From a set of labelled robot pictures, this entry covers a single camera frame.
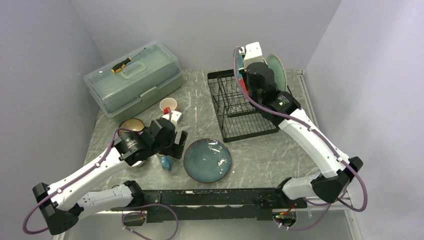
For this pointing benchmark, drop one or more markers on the red teal flower plate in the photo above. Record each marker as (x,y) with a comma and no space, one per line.
(240,69)

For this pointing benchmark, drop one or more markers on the brown glazed bowl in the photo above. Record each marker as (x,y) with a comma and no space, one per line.
(133,124)

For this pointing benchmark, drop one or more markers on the yellow black handled screwdriver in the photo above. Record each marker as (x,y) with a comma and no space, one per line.
(119,66)

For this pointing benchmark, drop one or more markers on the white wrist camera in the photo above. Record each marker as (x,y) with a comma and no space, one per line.
(249,54)
(172,115)

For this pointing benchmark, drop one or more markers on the white ceramic bowl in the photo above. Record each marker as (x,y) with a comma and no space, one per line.
(138,164)

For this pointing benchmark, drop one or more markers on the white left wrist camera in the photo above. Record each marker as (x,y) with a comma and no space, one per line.
(172,115)

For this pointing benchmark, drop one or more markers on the blue mug orange inside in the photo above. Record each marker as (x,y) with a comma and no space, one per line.
(166,161)

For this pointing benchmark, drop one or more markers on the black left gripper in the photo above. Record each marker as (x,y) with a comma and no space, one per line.
(178,148)

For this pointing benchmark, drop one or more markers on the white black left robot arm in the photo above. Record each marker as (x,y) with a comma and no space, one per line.
(67,201)

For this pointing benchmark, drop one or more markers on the pink ceramic mug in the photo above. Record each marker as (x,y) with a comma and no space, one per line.
(168,104)

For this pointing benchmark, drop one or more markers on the light blue flower plate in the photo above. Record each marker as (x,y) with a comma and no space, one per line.
(280,76)

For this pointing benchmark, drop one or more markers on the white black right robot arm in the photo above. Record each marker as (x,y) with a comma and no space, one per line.
(336,169)

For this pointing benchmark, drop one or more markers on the black wire dish rack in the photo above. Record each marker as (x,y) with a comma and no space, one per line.
(237,119)

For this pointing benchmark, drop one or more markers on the green translucent plastic storage box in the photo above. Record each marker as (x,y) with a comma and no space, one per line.
(147,79)

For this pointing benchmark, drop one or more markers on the dark blue speckled plate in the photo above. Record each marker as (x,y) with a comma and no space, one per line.
(207,160)

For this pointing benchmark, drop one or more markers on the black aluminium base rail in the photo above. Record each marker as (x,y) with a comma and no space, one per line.
(262,204)

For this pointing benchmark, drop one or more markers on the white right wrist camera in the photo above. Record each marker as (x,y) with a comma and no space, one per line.
(249,54)

